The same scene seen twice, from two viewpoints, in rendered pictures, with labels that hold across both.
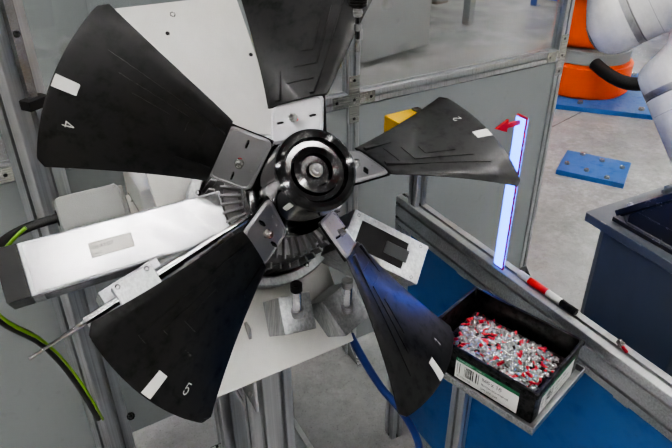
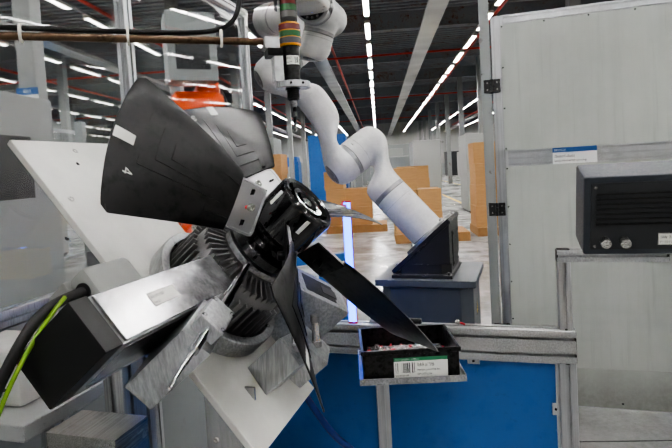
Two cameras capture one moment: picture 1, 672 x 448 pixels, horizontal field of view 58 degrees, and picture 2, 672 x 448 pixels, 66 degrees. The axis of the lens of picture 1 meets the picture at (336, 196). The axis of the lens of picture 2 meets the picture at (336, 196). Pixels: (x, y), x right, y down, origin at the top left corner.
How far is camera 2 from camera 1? 0.71 m
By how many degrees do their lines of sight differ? 49
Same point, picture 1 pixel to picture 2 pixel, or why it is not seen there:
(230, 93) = not seen: hidden behind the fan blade
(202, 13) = (96, 153)
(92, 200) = (115, 269)
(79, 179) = not seen: outside the picture
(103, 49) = (150, 109)
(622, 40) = (353, 171)
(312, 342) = (293, 394)
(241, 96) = not seen: hidden behind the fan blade
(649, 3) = (361, 147)
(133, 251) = (181, 299)
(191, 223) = (207, 277)
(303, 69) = (246, 156)
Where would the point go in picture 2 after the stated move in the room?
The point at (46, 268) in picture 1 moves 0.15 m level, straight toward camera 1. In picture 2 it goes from (124, 316) to (233, 319)
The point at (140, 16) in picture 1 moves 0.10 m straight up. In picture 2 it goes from (50, 149) to (46, 95)
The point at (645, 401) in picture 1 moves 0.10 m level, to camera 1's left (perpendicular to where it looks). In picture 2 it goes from (491, 345) to (469, 357)
